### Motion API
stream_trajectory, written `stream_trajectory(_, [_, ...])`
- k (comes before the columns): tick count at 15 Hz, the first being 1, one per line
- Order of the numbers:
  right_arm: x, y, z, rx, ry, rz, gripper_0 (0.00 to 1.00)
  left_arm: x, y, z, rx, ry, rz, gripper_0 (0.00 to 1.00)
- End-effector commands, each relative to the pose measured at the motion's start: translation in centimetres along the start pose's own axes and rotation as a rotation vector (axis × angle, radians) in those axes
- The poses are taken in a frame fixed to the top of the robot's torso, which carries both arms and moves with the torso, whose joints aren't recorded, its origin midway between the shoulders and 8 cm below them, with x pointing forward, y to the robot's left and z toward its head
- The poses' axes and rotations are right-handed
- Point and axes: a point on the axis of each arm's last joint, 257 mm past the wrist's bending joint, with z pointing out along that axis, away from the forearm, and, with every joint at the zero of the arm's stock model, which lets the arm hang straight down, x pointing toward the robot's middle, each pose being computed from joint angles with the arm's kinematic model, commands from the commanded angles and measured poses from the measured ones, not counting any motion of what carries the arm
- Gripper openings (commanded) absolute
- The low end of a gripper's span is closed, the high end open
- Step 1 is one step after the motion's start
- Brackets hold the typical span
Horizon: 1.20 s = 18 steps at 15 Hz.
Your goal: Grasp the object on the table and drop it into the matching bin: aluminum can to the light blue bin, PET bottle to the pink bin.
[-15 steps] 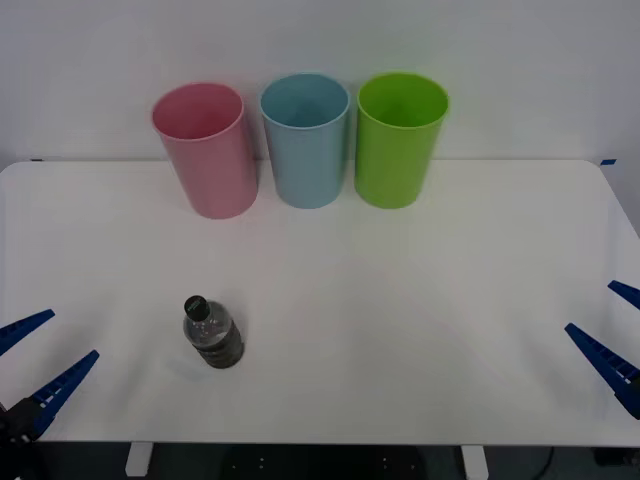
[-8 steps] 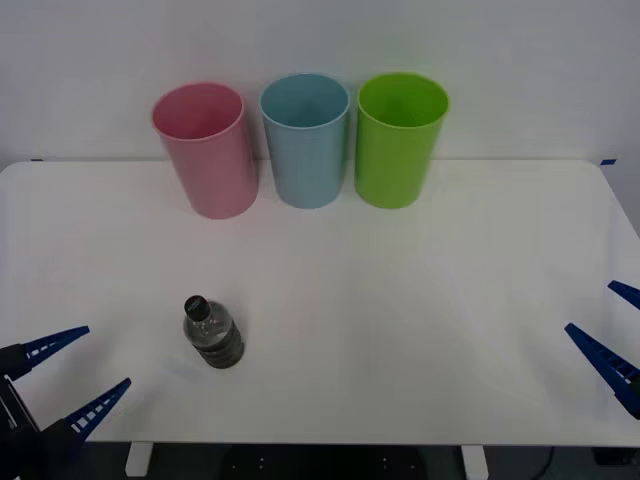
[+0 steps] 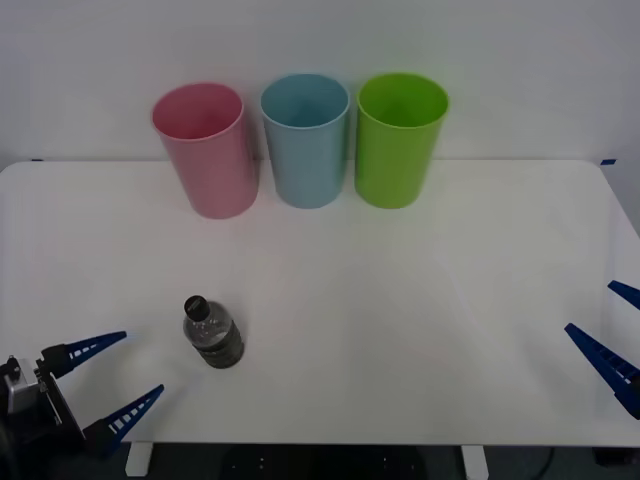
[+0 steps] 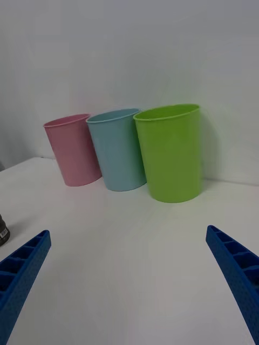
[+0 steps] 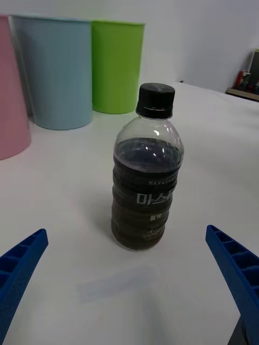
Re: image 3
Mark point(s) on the green plastic bin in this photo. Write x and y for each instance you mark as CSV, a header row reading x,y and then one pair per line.
x,y
392,165

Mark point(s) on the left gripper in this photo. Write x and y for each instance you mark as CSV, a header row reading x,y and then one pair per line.
x,y
55,425

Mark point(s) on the small dark plastic bottle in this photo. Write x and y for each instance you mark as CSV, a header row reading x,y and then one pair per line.
x,y
217,340

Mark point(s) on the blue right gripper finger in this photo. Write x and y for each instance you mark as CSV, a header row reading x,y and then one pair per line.
x,y
607,362
627,294

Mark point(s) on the white table leg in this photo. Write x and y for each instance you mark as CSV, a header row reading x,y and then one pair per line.
x,y
138,459
474,462

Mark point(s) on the pink plastic bin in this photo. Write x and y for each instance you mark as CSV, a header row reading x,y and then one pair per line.
x,y
215,170

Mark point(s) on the pale blue plastic bin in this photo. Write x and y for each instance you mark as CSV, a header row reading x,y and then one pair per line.
x,y
307,165

